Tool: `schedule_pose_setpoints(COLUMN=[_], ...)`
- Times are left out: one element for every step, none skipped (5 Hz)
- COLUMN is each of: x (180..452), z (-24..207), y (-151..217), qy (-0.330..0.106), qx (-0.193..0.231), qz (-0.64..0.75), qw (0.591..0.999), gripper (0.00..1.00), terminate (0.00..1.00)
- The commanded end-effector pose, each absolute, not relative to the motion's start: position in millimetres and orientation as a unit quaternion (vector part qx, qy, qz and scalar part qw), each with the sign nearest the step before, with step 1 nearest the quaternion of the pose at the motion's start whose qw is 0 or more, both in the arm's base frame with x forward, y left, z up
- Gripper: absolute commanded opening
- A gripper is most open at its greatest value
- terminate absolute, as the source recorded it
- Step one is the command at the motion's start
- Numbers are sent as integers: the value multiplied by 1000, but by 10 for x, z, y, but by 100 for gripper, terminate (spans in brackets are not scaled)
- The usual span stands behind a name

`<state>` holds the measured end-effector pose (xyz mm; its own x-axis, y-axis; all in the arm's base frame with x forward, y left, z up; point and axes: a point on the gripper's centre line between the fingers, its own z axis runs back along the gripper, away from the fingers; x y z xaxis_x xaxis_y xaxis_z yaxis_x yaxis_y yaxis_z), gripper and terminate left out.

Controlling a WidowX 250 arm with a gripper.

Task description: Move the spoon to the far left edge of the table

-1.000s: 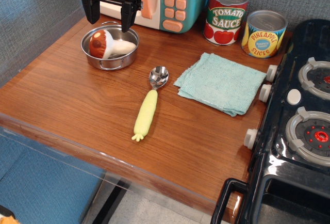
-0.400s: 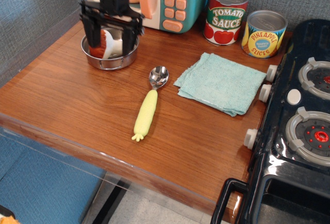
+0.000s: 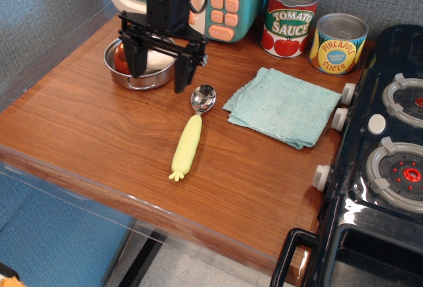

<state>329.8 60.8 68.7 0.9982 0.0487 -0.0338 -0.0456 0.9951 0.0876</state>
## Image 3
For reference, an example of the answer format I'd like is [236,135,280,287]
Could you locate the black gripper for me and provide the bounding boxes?
[118,0,209,93]

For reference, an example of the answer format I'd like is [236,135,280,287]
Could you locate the silver metal pot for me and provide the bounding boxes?
[104,39,176,91]

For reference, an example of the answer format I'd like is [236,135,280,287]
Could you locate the yellow handled metal spoon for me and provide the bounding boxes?
[169,84,217,182]

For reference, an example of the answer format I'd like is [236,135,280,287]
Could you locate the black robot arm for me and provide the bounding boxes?
[118,0,209,93]

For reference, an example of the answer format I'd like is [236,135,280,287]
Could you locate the plush brown mushroom toy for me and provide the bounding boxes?
[114,43,174,75]

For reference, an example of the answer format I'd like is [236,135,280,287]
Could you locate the tomato sauce can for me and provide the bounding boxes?
[261,0,319,58]

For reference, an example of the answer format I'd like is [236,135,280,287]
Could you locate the folded teal cloth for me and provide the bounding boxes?
[223,67,341,149]

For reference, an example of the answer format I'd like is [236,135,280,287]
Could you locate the pineapple slices can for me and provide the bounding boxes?
[309,13,369,75]

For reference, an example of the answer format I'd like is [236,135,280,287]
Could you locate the orange plush toy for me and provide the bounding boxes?
[0,263,26,287]

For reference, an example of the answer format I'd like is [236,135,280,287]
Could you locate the black toy stove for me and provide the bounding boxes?
[271,24,422,286]

